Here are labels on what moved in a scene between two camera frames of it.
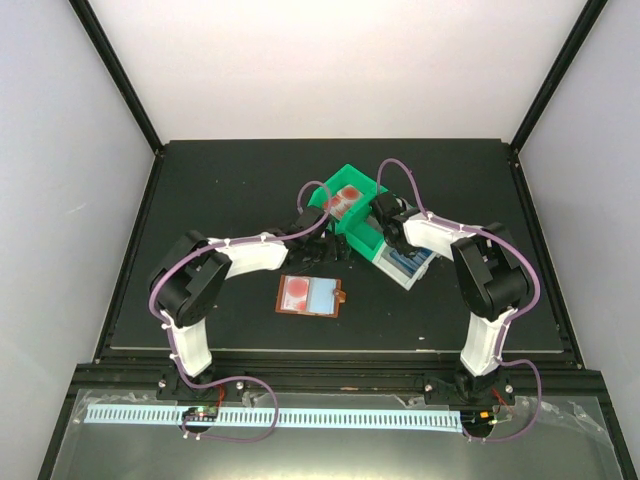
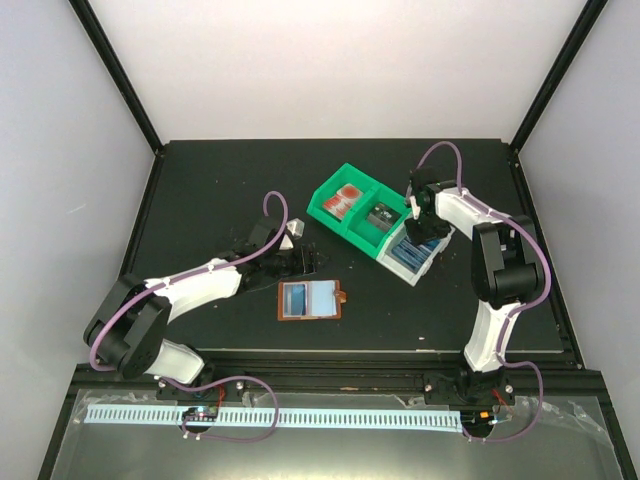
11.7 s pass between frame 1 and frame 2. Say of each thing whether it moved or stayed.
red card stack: stayed
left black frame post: stayed
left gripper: moved
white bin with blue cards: stayed
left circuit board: stayed
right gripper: moved
